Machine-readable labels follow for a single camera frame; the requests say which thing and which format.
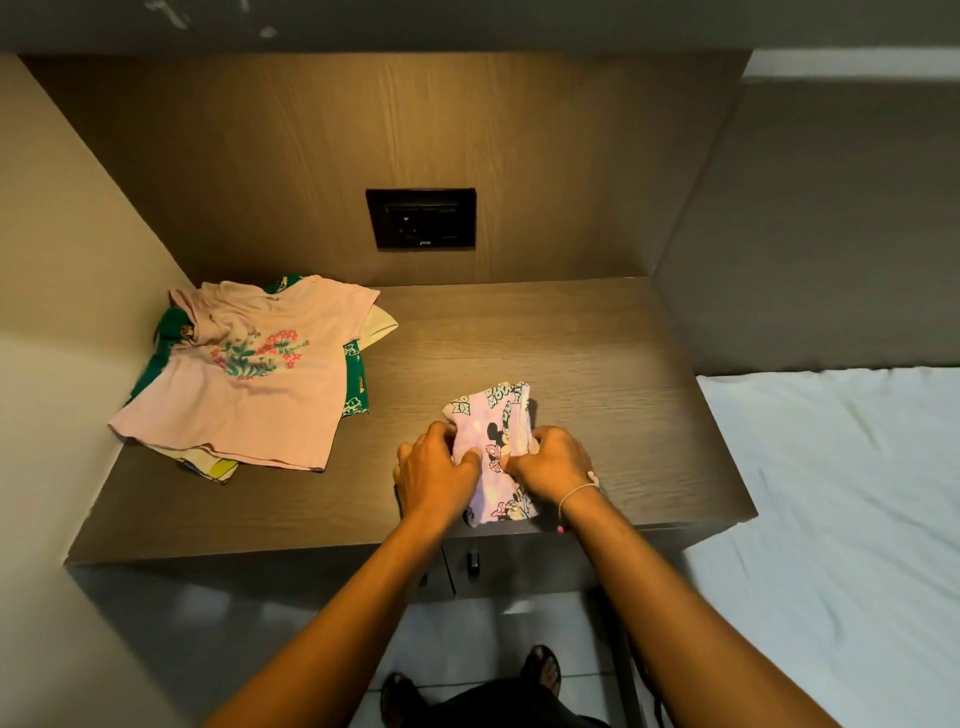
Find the person's right hand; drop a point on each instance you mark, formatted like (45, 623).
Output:
(555, 465)

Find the person's left hand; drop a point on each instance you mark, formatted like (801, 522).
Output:
(431, 472)

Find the person's right thumb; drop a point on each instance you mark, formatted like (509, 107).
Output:
(521, 465)

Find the person's left thumb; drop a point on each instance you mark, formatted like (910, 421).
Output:
(469, 461)

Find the purple cartoon print garment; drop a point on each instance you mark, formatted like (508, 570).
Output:
(495, 420)

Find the person's right forearm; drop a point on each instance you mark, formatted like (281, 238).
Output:
(675, 622)

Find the person's left forearm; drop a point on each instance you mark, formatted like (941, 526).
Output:
(337, 630)

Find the grey desk drawer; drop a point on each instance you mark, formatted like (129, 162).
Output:
(525, 566)

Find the cream garment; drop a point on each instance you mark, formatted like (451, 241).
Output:
(380, 324)

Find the person's right foot in sandal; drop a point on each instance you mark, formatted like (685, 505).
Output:
(544, 671)

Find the person's foot in sandal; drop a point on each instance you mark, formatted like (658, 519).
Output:
(397, 701)
(544, 671)

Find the pink floral t-shirt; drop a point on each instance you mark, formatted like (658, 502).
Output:
(240, 405)

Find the person's black clothing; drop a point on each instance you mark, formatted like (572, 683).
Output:
(517, 709)

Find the person's left foot in sandal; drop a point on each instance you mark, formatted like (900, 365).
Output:
(397, 701)

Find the yellow printed garment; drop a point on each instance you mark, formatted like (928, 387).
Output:
(214, 466)

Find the white bed sheet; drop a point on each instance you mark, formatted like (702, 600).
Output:
(832, 540)

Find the green printed garment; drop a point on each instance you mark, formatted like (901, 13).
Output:
(166, 330)

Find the grey padded headboard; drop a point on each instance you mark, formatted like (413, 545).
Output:
(817, 225)

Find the black wall socket plate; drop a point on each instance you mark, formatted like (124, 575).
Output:
(421, 219)

